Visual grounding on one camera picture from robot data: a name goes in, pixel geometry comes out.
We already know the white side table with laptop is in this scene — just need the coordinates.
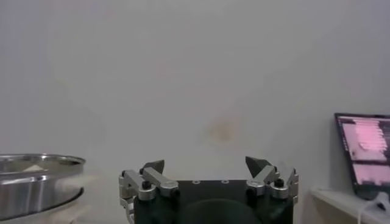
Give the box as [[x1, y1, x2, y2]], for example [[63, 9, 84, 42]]
[[310, 187, 390, 224]]

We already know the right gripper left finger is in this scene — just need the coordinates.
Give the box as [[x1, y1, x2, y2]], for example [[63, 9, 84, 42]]
[[118, 159, 180, 224]]

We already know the white steamed baozi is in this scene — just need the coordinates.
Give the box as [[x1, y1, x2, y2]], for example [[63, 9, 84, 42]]
[[21, 164, 49, 173]]

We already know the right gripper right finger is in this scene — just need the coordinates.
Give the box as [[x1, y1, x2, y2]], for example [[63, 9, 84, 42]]
[[245, 156, 300, 205]]

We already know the black laptop computer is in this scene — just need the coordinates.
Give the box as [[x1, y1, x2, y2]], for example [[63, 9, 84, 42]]
[[334, 112, 390, 201]]

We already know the stainless steel steamer basket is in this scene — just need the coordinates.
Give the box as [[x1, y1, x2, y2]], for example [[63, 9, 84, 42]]
[[0, 153, 87, 222]]

